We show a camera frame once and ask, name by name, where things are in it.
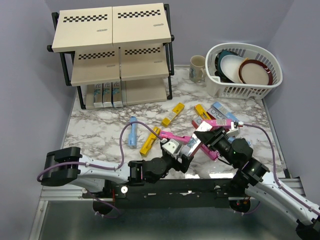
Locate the metallic blue toothpaste box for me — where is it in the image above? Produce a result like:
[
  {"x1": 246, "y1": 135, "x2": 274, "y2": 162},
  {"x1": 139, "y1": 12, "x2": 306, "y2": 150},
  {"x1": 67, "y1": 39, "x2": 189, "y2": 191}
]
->
[
  {"x1": 93, "y1": 83, "x2": 103, "y2": 108},
  {"x1": 102, "y1": 82, "x2": 113, "y2": 108},
  {"x1": 112, "y1": 81, "x2": 123, "y2": 108}
]

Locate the dark teal bowl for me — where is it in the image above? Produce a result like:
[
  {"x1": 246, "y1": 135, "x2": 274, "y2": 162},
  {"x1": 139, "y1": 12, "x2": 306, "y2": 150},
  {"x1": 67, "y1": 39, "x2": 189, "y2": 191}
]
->
[{"x1": 214, "y1": 49, "x2": 240, "y2": 74}]

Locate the white plastic dish basket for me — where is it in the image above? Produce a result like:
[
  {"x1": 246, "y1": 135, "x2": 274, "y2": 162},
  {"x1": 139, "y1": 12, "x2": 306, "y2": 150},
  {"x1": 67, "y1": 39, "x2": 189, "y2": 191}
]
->
[{"x1": 205, "y1": 42, "x2": 283, "y2": 100}]

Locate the red rimmed plate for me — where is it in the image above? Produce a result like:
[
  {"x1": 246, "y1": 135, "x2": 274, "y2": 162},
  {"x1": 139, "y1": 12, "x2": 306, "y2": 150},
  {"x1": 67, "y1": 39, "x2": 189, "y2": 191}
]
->
[{"x1": 238, "y1": 59, "x2": 273, "y2": 86}]

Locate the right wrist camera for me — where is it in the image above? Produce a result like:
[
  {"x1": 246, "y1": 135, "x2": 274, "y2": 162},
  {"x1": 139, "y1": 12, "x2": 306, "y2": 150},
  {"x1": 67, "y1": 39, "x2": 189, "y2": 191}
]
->
[{"x1": 227, "y1": 121, "x2": 244, "y2": 137}]

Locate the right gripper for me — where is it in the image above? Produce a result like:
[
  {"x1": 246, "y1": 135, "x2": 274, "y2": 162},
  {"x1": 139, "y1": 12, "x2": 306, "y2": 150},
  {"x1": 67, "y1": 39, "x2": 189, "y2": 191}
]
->
[{"x1": 194, "y1": 125, "x2": 238, "y2": 167}]

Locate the pink toothpaste box diagonal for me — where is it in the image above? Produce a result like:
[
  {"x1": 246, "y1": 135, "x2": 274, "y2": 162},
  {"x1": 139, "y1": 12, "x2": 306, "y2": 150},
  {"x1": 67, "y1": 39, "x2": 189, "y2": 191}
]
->
[{"x1": 200, "y1": 144, "x2": 220, "y2": 161}]

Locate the light blue toothpaste box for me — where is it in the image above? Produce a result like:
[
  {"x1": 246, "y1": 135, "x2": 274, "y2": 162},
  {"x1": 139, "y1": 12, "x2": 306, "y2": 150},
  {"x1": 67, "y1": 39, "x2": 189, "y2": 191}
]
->
[{"x1": 128, "y1": 116, "x2": 138, "y2": 149}]

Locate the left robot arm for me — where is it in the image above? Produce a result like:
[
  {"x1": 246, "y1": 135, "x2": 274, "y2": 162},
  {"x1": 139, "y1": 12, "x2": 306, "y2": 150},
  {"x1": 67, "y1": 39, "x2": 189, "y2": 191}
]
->
[{"x1": 36, "y1": 138, "x2": 194, "y2": 198}]

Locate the black base bar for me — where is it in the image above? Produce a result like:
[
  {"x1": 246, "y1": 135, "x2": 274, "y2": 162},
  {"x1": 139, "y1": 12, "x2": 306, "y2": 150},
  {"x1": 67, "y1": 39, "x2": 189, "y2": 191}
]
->
[{"x1": 93, "y1": 178, "x2": 249, "y2": 209}]

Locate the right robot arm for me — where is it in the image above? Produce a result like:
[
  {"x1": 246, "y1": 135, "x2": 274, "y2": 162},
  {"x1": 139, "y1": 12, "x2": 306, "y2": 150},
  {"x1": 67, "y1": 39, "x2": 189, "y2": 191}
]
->
[{"x1": 194, "y1": 127, "x2": 320, "y2": 240}]

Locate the silver blue toothpaste box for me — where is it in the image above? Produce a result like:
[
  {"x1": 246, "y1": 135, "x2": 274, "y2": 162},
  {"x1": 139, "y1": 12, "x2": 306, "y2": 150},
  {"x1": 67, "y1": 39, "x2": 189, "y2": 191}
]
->
[{"x1": 206, "y1": 107, "x2": 226, "y2": 120}]

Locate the cream ceramic mug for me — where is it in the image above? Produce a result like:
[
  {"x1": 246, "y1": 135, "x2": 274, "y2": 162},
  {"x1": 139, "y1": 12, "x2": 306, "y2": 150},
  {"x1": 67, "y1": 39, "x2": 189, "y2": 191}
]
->
[{"x1": 189, "y1": 55, "x2": 206, "y2": 82}]

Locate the beige three-tier shelf rack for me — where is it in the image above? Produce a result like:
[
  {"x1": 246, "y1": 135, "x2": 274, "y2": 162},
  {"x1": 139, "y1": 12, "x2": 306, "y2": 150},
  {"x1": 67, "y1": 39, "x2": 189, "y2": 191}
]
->
[{"x1": 47, "y1": 3, "x2": 175, "y2": 110}]

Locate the red metallic toothpaste box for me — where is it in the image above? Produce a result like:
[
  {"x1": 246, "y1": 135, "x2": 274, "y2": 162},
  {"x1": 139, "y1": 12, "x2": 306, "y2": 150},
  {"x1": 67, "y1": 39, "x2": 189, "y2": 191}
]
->
[{"x1": 179, "y1": 121, "x2": 213, "y2": 157}]

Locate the yellow toothpaste box right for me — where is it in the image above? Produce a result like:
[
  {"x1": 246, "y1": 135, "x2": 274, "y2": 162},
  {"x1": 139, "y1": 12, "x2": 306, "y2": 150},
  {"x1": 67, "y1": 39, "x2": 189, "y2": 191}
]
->
[{"x1": 194, "y1": 104, "x2": 211, "y2": 120}]

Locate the yellow toothpaste box middle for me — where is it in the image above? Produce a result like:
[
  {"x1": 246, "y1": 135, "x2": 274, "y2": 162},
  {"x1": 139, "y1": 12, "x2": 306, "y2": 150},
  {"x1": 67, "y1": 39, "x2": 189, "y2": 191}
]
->
[{"x1": 161, "y1": 102, "x2": 185, "y2": 127}]

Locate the light blue box far right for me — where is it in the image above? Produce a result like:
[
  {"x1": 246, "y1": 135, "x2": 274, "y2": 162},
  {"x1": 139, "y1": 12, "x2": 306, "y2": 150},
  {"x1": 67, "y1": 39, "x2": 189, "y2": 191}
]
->
[{"x1": 212, "y1": 102, "x2": 239, "y2": 122}]

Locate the yellow toothpaste box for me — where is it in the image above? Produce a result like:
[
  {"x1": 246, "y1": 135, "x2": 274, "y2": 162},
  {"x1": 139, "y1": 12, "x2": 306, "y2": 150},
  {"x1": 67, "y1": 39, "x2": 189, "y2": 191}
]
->
[
  {"x1": 139, "y1": 132, "x2": 157, "y2": 157},
  {"x1": 194, "y1": 104, "x2": 211, "y2": 120},
  {"x1": 161, "y1": 102, "x2": 185, "y2": 127}
]

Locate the yellow toothpaste box lower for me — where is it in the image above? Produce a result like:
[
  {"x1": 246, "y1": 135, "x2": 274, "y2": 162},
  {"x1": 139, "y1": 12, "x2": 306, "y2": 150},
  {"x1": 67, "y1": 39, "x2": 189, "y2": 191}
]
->
[{"x1": 139, "y1": 132, "x2": 157, "y2": 157}]

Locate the white plate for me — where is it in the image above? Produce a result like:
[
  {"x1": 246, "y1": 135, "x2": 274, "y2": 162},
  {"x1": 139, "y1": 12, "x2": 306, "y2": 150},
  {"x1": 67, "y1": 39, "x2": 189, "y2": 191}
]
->
[{"x1": 220, "y1": 55, "x2": 245, "y2": 84}]

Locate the pink toothpaste box long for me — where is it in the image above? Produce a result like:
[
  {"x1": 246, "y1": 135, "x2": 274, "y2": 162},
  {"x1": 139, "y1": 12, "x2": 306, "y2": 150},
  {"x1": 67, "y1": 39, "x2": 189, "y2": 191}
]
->
[{"x1": 159, "y1": 131, "x2": 191, "y2": 145}]

